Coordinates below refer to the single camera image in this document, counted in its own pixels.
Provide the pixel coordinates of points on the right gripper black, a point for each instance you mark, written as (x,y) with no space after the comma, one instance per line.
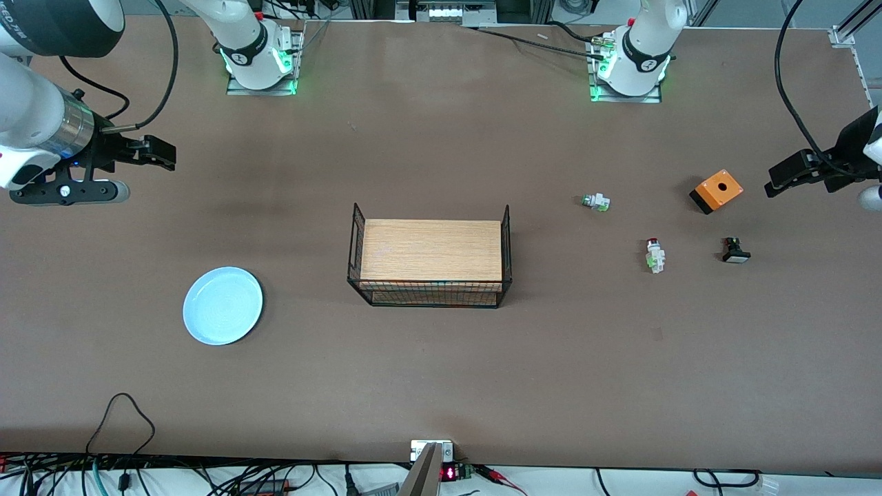
(110,149)

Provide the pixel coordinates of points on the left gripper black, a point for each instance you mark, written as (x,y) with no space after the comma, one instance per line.
(845,165)

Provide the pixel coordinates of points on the red push button switch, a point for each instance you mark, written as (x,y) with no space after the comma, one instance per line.
(655,258)

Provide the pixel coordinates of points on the light blue round plate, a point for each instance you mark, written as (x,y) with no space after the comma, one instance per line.
(222,306)

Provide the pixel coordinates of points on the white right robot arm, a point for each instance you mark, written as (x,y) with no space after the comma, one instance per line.
(27,110)

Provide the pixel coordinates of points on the black square push button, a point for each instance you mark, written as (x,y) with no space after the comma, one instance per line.
(736,253)

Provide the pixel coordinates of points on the aluminium corner profile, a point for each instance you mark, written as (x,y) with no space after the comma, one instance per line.
(851,31)

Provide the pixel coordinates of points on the light wooden board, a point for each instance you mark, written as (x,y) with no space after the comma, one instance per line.
(431,251)

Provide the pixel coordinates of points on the black power adapter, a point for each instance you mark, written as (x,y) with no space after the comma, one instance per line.
(265,488)

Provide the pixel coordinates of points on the red and black clip leads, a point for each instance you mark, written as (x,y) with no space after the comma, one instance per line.
(499,477)

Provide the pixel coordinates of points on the red digit display module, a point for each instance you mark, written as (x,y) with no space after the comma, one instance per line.
(451,473)

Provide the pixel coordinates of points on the orange button enclosure box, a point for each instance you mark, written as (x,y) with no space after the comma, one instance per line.
(730,193)

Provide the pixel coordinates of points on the green push button switch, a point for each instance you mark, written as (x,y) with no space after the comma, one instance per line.
(597,202)

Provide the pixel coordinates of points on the aluminium frame rail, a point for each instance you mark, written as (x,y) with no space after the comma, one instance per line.
(444,10)

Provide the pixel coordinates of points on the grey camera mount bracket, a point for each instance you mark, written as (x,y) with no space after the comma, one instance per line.
(424,475)

